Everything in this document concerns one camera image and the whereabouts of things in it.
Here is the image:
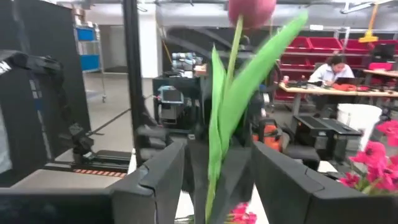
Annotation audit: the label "white bucket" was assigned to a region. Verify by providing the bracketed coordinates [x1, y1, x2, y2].
[337, 103, 382, 150]

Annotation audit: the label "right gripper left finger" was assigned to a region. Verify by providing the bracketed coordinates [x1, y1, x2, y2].
[108, 139, 187, 224]

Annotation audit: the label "black equipment cases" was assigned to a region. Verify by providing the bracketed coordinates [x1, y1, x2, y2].
[294, 114, 364, 162]

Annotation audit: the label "blue bin rack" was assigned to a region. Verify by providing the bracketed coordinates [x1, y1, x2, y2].
[74, 24, 107, 103]

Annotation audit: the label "black partition panel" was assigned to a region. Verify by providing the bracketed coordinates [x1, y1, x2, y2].
[0, 0, 91, 187]

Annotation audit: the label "orange black shop vacuum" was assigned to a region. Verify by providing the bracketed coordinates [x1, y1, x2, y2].
[251, 117, 284, 153]

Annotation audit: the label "hazard striped black mat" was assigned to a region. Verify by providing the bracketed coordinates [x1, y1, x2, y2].
[43, 149, 133, 180]

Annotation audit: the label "pink flower bunch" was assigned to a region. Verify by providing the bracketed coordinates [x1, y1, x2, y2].
[226, 202, 258, 224]
[338, 119, 398, 196]

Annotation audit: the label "yellow hanging tool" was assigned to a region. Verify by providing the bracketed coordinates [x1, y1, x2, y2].
[358, 2, 379, 44]

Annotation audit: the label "black vertical rig post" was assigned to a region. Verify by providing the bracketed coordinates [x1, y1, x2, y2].
[122, 0, 149, 166]

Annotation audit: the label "wooden work table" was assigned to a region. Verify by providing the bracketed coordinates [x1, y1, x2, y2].
[278, 70, 398, 116]

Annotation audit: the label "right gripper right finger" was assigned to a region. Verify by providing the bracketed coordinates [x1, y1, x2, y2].
[251, 141, 325, 224]

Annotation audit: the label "black device trolley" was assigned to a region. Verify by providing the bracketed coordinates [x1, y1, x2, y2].
[152, 52, 205, 135]

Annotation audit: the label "red bin shelving rack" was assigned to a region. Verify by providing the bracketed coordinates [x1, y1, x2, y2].
[279, 35, 398, 103]

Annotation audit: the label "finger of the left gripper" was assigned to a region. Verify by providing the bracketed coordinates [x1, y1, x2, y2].
[213, 148, 254, 224]
[182, 144, 213, 224]

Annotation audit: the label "person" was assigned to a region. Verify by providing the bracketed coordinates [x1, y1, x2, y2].
[307, 54, 356, 85]

